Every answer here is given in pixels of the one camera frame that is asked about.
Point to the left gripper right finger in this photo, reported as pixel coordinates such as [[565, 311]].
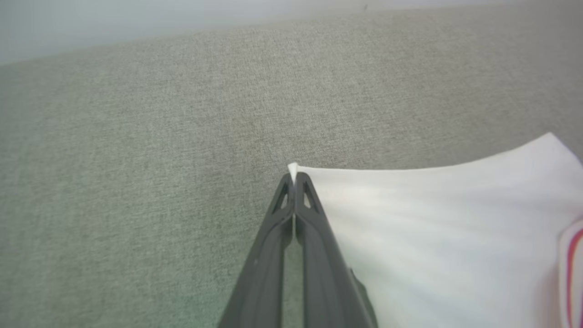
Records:
[[325, 282]]

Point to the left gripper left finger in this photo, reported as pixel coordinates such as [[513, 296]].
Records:
[[259, 282]]

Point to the red and white shirt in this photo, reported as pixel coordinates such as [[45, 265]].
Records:
[[432, 228]]

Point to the grey fabric sofa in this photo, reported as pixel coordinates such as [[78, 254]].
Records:
[[136, 182]]

